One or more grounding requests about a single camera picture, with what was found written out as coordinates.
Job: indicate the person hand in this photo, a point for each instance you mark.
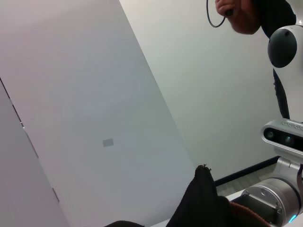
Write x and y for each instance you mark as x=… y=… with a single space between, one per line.
x=223 y=6

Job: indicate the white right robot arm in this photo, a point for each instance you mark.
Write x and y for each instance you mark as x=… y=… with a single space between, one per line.
x=282 y=47

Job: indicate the person in black top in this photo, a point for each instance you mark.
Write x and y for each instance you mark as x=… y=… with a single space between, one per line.
x=246 y=21

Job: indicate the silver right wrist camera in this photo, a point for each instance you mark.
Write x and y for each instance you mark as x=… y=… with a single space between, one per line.
x=279 y=137

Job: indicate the black wall baseboard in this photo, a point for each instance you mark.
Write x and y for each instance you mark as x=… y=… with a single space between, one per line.
x=248 y=170

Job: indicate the grey wall plate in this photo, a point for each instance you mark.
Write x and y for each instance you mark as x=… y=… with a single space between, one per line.
x=108 y=142

